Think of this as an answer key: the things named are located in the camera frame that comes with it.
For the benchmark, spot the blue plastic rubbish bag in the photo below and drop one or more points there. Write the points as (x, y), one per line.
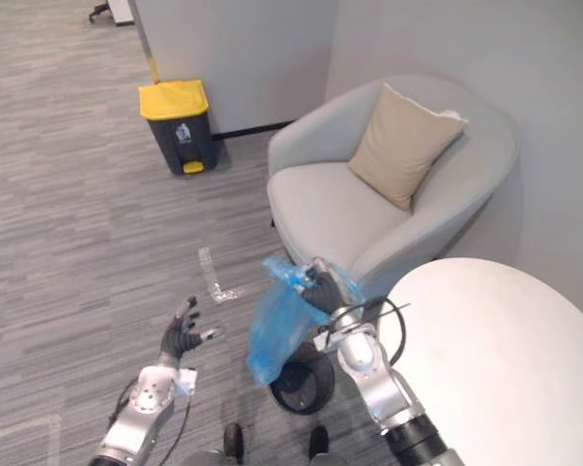
(279, 330)

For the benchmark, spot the grey armchair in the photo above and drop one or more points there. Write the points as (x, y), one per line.
(393, 194)

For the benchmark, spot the beige cushion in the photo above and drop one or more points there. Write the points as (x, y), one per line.
(404, 145)

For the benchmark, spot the large yellow-lidded trash can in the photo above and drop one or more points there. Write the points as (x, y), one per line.
(177, 127)

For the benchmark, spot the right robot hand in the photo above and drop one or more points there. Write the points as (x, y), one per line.
(323, 291)

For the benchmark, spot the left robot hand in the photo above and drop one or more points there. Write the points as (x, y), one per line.
(176, 339)

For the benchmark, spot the round white tea table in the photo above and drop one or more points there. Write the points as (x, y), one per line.
(490, 369)

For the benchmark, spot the small black mesh bin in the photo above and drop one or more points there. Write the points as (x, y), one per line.
(303, 383)

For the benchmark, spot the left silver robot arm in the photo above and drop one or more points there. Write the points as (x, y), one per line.
(141, 417)

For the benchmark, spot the robot dark foot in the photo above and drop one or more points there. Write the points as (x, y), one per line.
(319, 441)
(233, 442)

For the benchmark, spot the office chair base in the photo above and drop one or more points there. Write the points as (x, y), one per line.
(98, 9)

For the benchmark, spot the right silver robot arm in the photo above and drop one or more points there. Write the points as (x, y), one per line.
(384, 383)

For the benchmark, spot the clear tape floor marker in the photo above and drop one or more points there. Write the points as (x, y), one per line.
(217, 279)

